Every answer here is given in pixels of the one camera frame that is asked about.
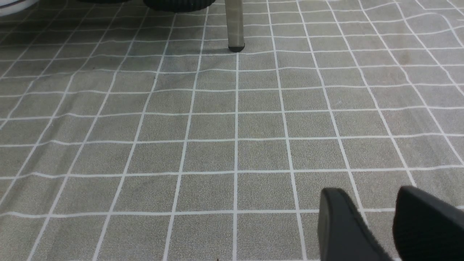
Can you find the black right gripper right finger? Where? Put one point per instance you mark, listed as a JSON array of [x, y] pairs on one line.
[[426, 228]]

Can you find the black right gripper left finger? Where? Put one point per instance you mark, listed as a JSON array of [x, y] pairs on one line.
[[342, 233]]

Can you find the black knit sneaker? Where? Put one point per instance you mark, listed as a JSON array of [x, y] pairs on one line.
[[178, 6]]

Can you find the stainless steel shoe rack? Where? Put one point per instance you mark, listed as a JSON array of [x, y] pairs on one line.
[[235, 25]]

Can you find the grey checkered floor cloth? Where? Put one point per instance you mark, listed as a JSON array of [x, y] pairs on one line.
[[129, 134]]

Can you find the black canvas sneaker right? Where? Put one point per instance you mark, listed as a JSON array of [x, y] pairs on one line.
[[8, 7]]

